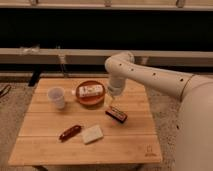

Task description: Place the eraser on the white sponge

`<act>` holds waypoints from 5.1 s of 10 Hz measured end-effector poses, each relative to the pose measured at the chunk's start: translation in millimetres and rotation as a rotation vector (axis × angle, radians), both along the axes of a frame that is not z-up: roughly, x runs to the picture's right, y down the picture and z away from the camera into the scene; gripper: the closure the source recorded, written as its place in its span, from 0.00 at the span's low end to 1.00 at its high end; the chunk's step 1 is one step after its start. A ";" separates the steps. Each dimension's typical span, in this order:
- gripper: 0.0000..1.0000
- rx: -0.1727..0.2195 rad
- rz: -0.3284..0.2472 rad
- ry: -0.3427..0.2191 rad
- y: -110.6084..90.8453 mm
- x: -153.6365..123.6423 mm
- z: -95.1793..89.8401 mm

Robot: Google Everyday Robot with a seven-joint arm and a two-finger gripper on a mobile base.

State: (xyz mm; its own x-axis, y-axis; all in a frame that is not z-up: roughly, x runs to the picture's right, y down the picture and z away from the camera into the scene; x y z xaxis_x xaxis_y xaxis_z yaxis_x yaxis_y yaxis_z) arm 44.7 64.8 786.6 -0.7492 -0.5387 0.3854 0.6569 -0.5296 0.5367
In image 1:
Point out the grey metal rail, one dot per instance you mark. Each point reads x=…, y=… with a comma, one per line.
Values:
x=97, y=57

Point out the red brown sausage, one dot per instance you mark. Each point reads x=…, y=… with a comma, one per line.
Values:
x=71, y=132

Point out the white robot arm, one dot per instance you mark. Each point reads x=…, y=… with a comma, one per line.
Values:
x=194, y=142

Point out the wooden table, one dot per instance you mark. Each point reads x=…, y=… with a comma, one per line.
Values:
x=57, y=130

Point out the brown wooden bowl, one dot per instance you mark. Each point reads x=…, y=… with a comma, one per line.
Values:
x=93, y=100

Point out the white sponge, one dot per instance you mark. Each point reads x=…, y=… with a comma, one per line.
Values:
x=92, y=134

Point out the white box in bowl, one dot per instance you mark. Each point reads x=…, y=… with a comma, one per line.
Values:
x=90, y=90

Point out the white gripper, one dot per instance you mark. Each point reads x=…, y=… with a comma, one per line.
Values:
x=115, y=87

